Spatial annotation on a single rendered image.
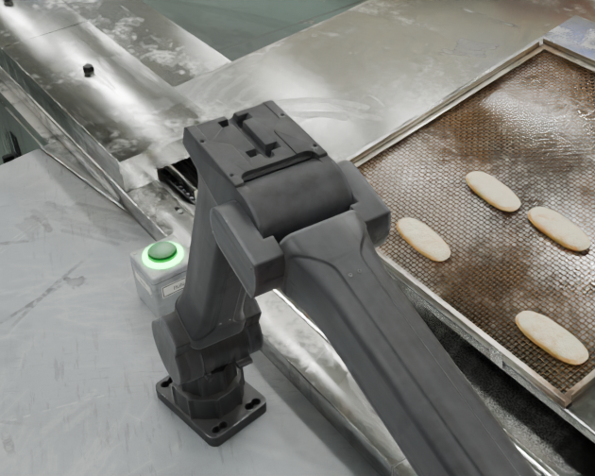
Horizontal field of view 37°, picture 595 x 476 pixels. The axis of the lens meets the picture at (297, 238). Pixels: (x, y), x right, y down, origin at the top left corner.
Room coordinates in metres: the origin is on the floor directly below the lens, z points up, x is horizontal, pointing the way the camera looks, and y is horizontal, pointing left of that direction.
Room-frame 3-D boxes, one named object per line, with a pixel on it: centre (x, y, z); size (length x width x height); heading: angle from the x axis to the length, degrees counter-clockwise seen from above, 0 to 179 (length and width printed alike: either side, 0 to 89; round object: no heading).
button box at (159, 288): (0.93, 0.18, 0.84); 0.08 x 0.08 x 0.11; 33
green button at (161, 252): (0.93, 0.18, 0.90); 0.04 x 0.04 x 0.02
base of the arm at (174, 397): (0.74, 0.12, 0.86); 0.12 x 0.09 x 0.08; 40
